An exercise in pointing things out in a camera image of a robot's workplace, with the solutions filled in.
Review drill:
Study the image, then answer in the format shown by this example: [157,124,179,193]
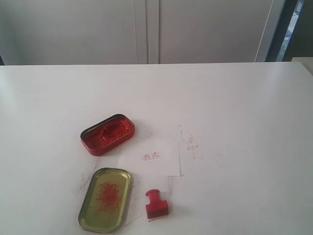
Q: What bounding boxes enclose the red rubber stamp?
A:
[145,189,169,219]

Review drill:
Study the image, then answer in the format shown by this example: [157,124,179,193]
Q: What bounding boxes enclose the red ink pad tin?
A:
[80,114,135,156]

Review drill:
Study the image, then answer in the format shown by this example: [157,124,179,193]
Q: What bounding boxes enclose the white paper sheet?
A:
[118,139,180,176]

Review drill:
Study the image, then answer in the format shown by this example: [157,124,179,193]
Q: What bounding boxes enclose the gold tin lid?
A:
[78,167,132,233]

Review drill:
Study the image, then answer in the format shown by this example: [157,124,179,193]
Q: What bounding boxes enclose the white cabinet doors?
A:
[0,0,284,65]

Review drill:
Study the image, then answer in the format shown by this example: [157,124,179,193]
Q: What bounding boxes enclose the beige side table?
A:
[291,57,313,74]

